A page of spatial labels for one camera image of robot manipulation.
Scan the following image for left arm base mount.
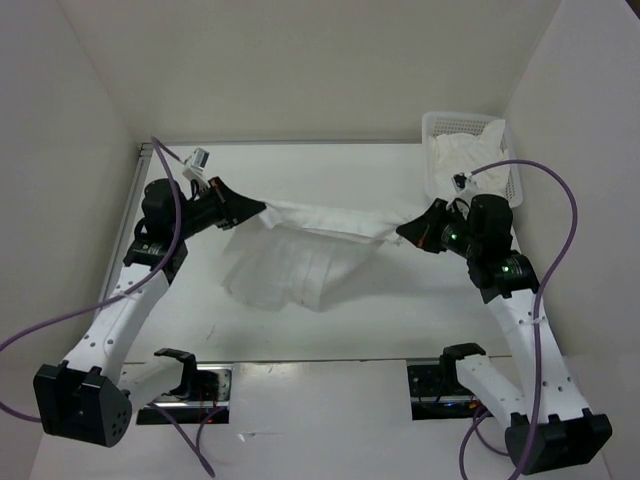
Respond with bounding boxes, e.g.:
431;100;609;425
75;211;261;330
134;348;233;425

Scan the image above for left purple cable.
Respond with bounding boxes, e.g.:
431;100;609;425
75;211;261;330
0;136;217;478

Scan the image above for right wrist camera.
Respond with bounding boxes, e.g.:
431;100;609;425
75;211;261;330
451;173;479;197

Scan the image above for white perforated plastic basket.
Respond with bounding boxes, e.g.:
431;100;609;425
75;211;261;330
422;111;523;208

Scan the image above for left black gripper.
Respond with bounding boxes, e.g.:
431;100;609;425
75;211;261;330
173;176;265;240

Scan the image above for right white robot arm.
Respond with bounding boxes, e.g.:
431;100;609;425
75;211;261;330
396;194;612;475

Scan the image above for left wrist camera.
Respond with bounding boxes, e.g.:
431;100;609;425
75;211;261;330
182;148;209;188

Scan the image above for white pleated skirt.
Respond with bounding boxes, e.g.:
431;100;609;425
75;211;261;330
222;200;415;311

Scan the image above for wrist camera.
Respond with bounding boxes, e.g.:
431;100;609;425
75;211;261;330
182;148;209;188
451;173;479;197

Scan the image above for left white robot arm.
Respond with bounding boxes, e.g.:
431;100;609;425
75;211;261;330
33;177;266;447

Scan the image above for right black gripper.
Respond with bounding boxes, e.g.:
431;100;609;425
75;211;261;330
398;197;482;259

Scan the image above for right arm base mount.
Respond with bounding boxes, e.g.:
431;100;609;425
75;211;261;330
406;343;486;421

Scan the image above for white skirts in basket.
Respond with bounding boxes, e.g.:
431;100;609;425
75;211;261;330
429;119;510;200

